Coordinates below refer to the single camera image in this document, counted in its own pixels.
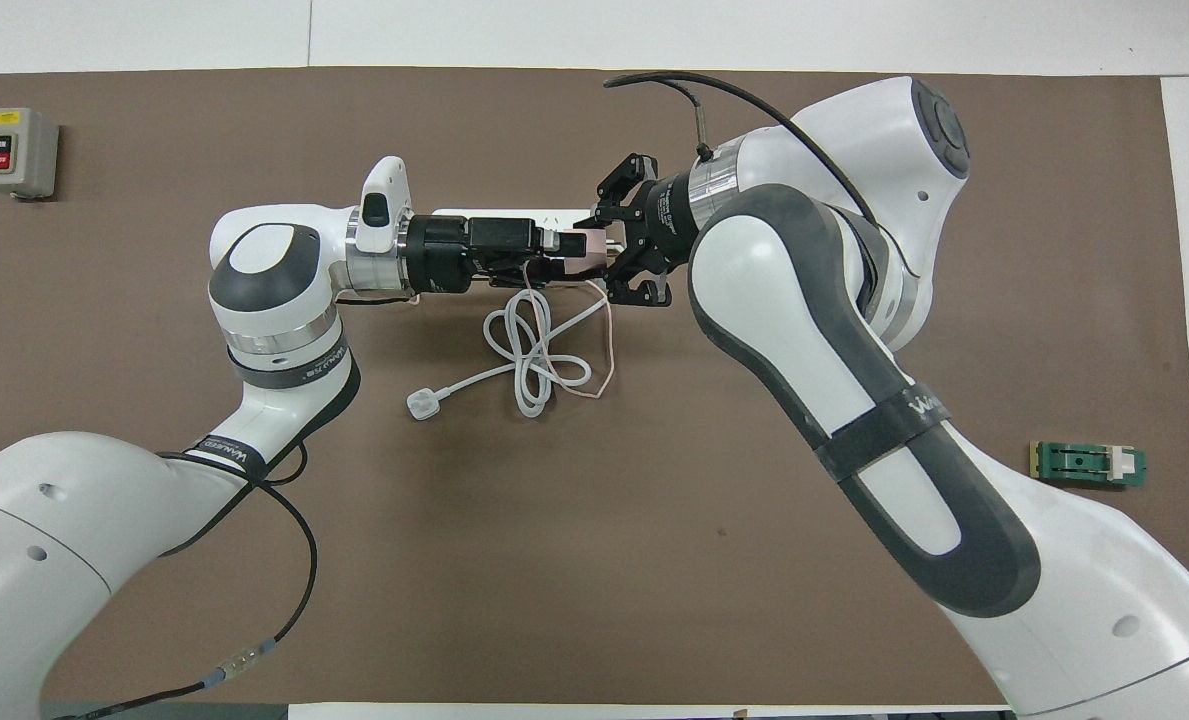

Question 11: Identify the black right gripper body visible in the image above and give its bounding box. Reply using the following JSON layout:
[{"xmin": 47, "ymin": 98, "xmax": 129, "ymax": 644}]
[{"xmin": 644, "ymin": 172, "xmax": 703, "ymax": 276}]

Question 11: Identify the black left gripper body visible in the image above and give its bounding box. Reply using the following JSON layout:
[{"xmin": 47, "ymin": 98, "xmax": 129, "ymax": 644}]
[{"xmin": 399, "ymin": 215, "xmax": 545, "ymax": 296}]

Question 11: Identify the pink charger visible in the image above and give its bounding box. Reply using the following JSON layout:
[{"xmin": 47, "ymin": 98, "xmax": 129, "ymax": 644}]
[{"xmin": 559, "ymin": 230, "xmax": 612, "ymax": 274}]

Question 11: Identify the pink usb cable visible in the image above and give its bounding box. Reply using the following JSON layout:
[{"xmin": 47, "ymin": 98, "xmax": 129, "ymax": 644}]
[{"xmin": 409, "ymin": 262, "xmax": 617, "ymax": 399}]

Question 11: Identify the white power strip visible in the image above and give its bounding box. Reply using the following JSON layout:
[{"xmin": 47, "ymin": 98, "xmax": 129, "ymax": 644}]
[{"xmin": 432, "ymin": 208, "xmax": 625, "ymax": 291}]

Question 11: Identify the brown table mat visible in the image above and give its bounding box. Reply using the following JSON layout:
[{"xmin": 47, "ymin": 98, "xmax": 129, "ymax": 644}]
[{"xmin": 0, "ymin": 68, "xmax": 1189, "ymax": 706}]

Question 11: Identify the white power cord with plug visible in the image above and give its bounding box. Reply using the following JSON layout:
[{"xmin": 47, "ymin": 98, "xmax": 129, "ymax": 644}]
[{"xmin": 406, "ymin": 285, "xmax": 615, "ymax": 424}]

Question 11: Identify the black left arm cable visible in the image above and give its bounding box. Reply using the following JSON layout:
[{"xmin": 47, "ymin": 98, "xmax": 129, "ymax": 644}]
[{"xmin": 54, "ymin": 445, "xmax": 318, "ymax": 720}]

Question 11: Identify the grey on-off switch box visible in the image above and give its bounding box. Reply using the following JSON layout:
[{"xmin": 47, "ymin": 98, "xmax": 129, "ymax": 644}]
[{"xmin": 0, "ymin": 107, "xmax": 60, "ymax": 199}]

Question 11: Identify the green knife switch block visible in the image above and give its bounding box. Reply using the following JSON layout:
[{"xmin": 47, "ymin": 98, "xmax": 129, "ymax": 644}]
[{"xmin": 1029, "ymin": 441, "xmax": 1148, "ymax": 491}]

